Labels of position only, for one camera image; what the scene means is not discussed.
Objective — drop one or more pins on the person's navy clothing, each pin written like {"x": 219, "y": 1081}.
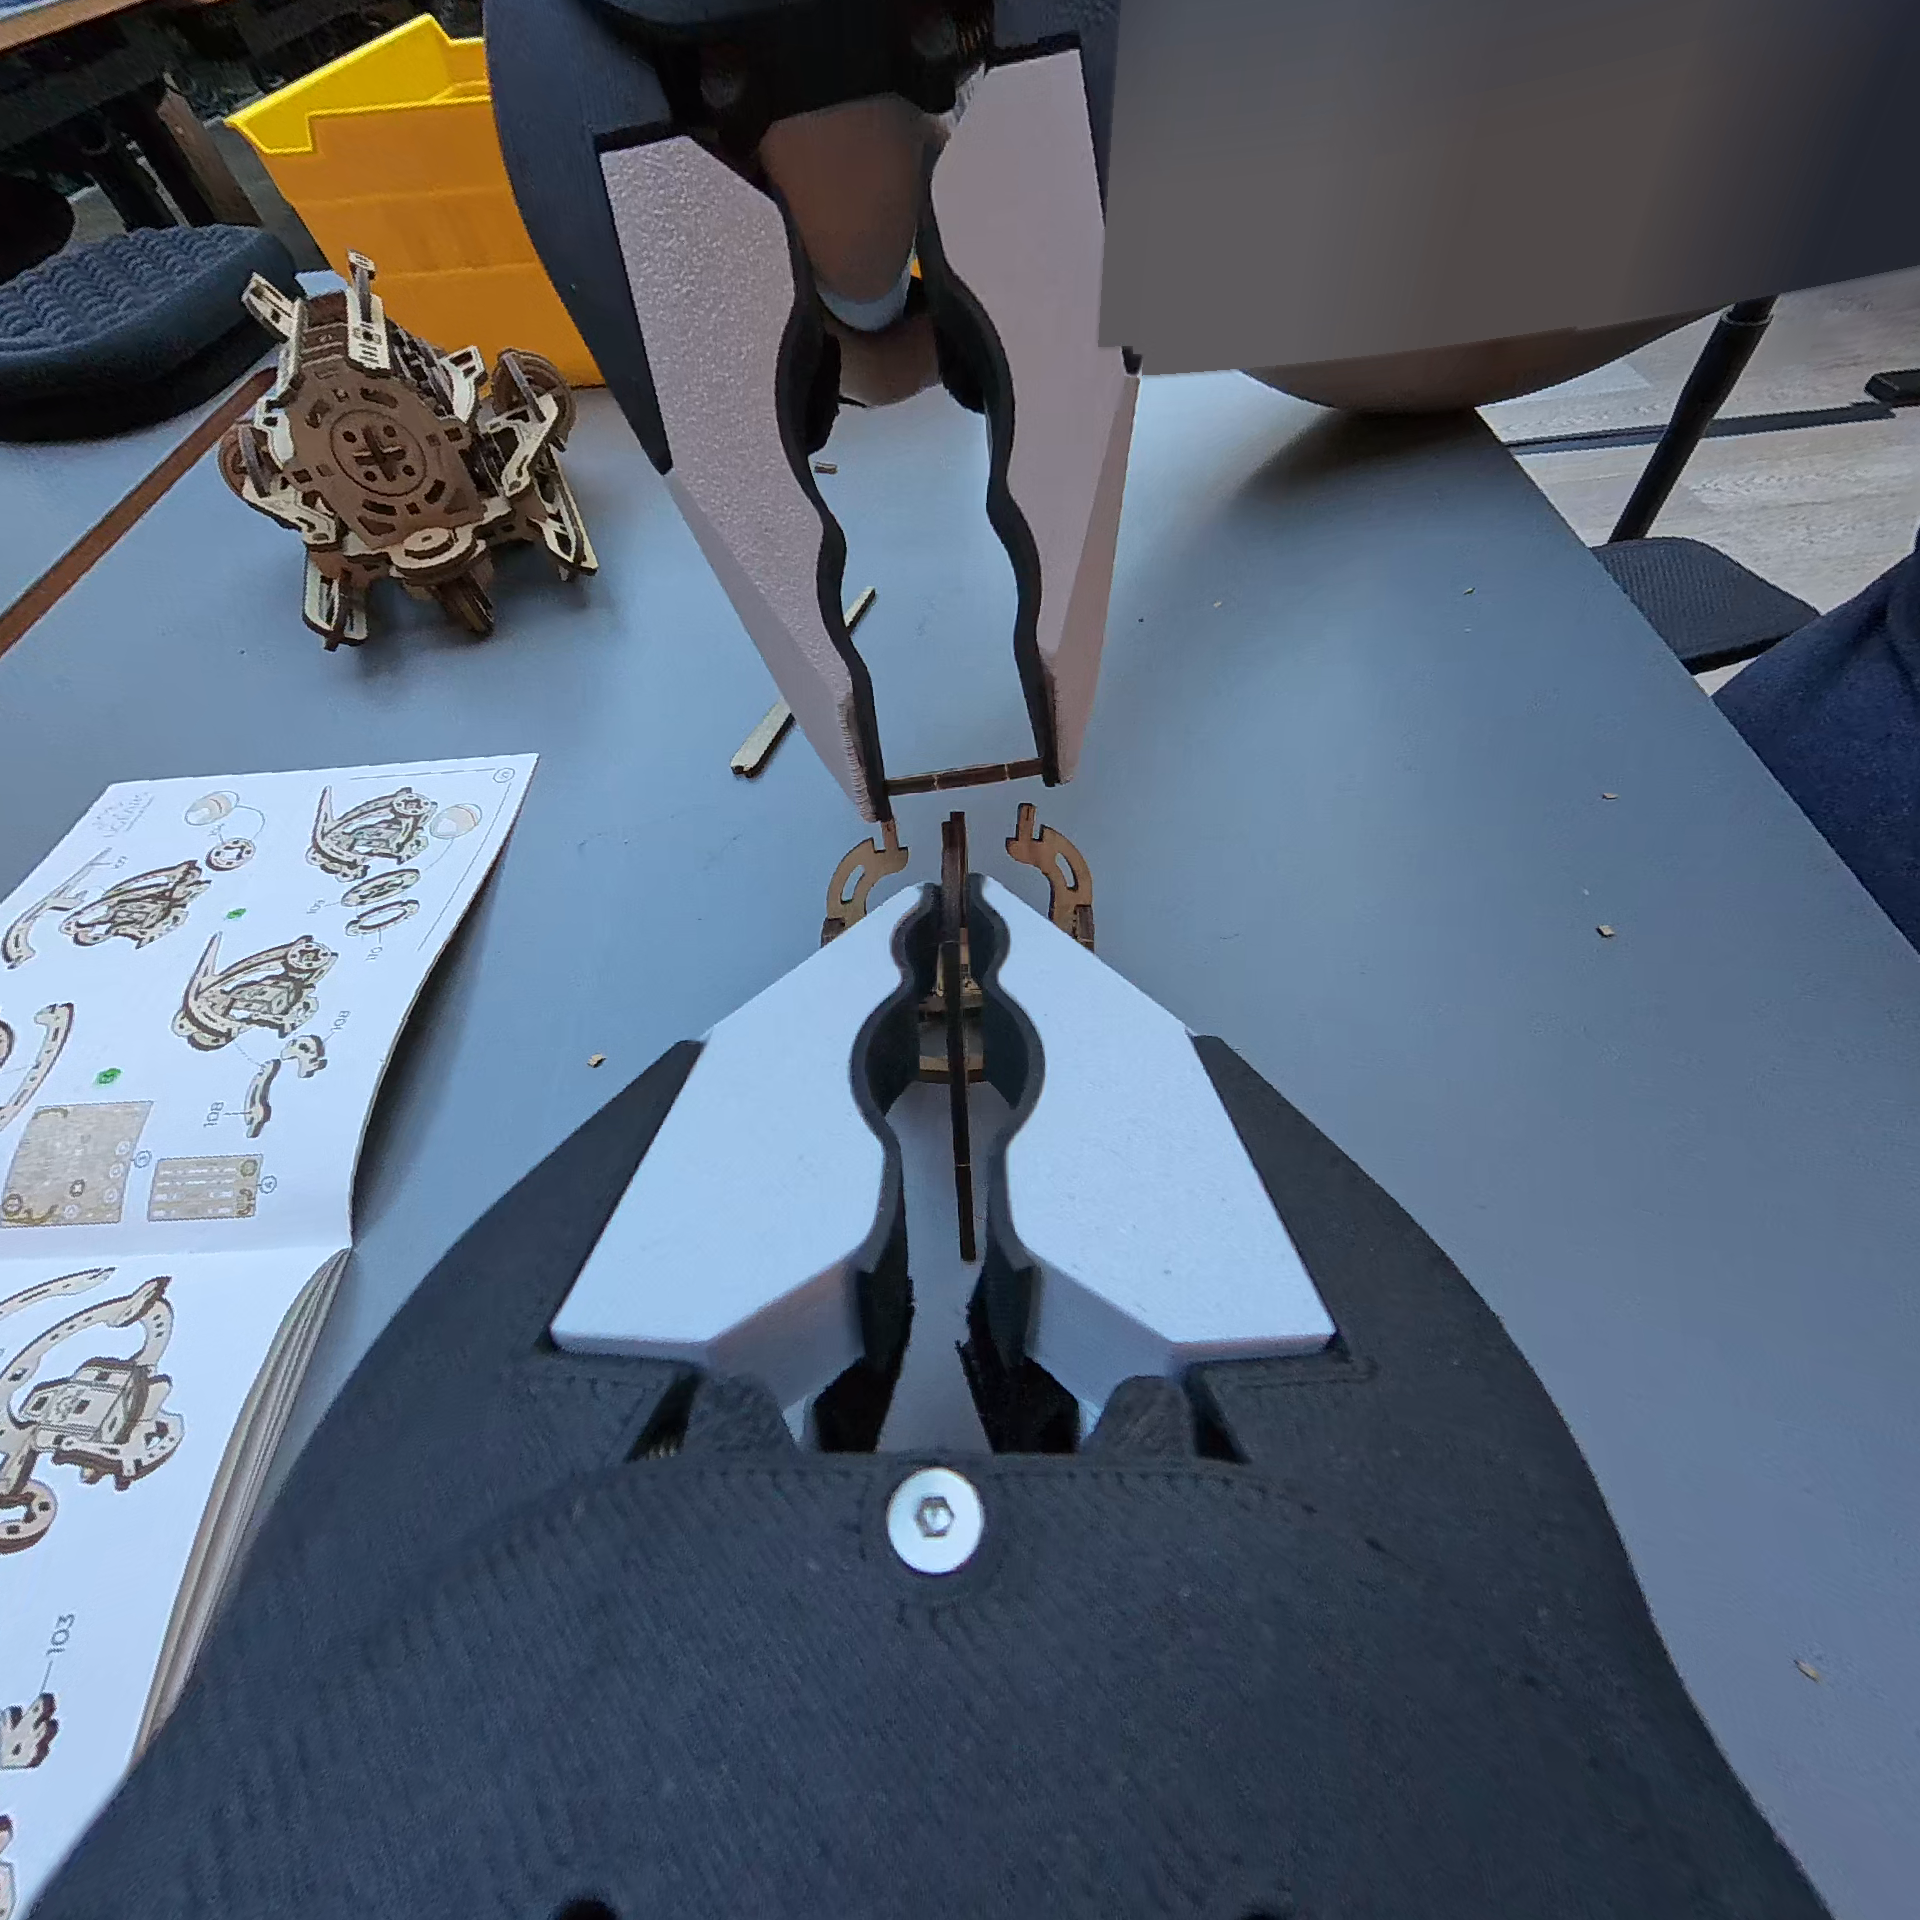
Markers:
{"x": 1829, "y": 749}

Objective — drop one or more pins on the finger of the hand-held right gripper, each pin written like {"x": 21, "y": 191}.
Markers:
{"x": 1049, "y": 375}
{"x": 720, "y": 375}

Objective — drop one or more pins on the person's right hand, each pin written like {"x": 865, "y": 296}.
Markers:
{"x": 885, "y": 368}

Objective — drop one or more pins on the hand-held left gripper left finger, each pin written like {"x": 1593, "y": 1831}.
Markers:
{"x": 720, "y": 1201}

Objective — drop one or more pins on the black chair armrest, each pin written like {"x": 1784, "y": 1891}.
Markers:
{"x": 1694, "y": 600}

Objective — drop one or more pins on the black mesh cushion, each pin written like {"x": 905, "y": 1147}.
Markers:
{"x": 136, "y": 329}

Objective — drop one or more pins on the black metal frame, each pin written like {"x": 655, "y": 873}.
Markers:
{"x": 1694, "y": 421}

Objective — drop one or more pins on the large wooden mechanical model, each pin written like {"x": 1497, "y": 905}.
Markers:
{"x": 389, "y": 451}

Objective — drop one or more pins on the small wooden model assembly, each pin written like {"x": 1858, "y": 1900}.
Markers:
{"x": 840, "y": 884}

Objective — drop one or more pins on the yellow storage bin stack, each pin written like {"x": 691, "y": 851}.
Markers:
{"x": 389, "y": 181}

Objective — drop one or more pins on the open instruction booklet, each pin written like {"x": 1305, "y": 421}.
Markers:
{"x": 182, "y": 1079}

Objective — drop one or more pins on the spoked wooden wheel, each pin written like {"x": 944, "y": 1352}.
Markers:
{"x": 967, "y": 775}

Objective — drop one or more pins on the thin wooden stick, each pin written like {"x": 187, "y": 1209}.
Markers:
{"x": 797, "y": 691}

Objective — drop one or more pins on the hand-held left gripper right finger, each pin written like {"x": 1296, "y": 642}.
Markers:
{"x": 1170, "y": 1201}

